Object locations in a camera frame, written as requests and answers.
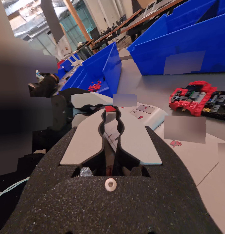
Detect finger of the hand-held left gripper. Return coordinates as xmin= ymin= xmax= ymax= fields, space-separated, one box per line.
xmin=70 ymin=92 xmax=113 ymax=110
xmin=73 ymin=107 xmax=102 ymax=127

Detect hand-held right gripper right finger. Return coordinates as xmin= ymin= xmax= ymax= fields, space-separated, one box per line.
xmin=115 ymin=107 xmax=163 ymax=166

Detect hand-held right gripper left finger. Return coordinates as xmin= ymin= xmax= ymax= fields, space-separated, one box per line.
xmin=59 ymin=109 xmax=106 ymax=167

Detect pile of red lego pieces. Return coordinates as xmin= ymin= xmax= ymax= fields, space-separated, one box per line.
xmin=88 ymin=80 xmax=102 ymax=92

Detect lego instruction booklet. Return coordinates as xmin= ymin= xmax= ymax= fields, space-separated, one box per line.
xmin=102 ymin=104 xmax=225 ymax=227

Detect red and black lego car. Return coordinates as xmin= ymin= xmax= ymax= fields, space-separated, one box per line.
xmin=168 ymin=81 xmax=225 ymax=121

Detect person's left hand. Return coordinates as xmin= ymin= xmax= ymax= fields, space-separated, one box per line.
xmin=28 ymin=73 xmax=60 ymax=98

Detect blue bin with red pieces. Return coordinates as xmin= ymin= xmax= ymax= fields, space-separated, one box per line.
xmin=59 ymin=42 xmax=122 ymax=99

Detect blue plastic bin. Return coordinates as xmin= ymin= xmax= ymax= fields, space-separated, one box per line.
xmin=58 ymin=54 xmax=82 ymax=73

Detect black printed box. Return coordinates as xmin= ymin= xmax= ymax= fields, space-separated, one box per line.
xmin=78 ymin=44 xmax=93 ymax=59

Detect white printed paper sheets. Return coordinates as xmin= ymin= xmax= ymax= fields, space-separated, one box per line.
xmin=55 ymin=34 xmax=72 ymax=59

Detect large blue divided bin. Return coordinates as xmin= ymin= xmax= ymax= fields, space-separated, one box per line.
xmin=127 ymin=0 xmax=225 ymax=76

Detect long wooden desk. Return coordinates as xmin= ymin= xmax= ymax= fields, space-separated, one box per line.
xmin=91 ymin=0 xmax=184 ymax=46

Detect white wire stand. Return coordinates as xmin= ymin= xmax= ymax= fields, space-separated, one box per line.
xmin=68 ymin=56 xmax=84 ymax=66

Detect white cable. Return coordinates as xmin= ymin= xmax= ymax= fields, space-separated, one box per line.
xmin=0 ymin=176 xmax=30 ymax=201

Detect wooden post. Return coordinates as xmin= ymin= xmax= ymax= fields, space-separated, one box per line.
xmin=63 ymin=0 xmax=93 ymax=44

